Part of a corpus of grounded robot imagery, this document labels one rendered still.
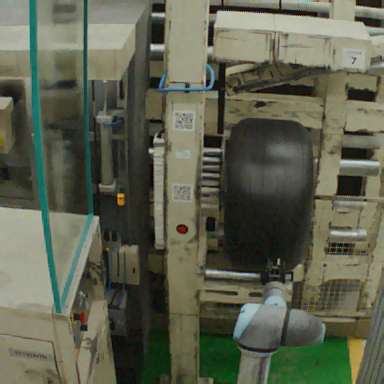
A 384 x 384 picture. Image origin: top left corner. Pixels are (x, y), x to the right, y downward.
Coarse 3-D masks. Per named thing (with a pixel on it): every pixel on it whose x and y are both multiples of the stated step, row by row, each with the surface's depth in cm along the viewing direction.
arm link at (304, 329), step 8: (296, 312) 195; (304, 312) 197; (296, 320) 193; (304, 320) 193; (312, 320) 195; (320, 320) 201; (288, 328) 192; (296, 328) 192; (304, 328) 192; (312, 328) 194; (320, 328) 198; (288, 336) 192; (296, 336) 192; (304, 336) 193; (312, 336) 195; (320, 336) 199; (288, 344) 193; (296, 344) 194; (304, 344) 195; (312, 344) 199
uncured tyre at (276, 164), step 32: (256, 128) 262; (288, 128) 263; (256, 160) 252; (288, 160) 252; (256, 192) 249; (288, 192) 249; (224, 224) 259; (256, 224) 251; (288, 224) 250; (224, 256) 268; (256, 256) 258; (288, 256) 258
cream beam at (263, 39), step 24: (216, 24) 269; (240, 24) 270; (264, 24) 272; (288, 24) 274; (312, 24) 277; (336, 24) 280; (360, 24) 283; (216, 48) 269; (240, 48) 269; (264, 48) 268; (288, 48) 268; (312, 48) 268; (336, 48) 267; (360, 48) 267; (360, 72) 272
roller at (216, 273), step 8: (208, 272) 277; (216, 272) 277; (224, 272) 277; (232, 272) 277; (240, 272) 277; (248, 272) 277; (256, 272) 277; (288, 272) 278; (256, 280) 278; (288, 280) 277
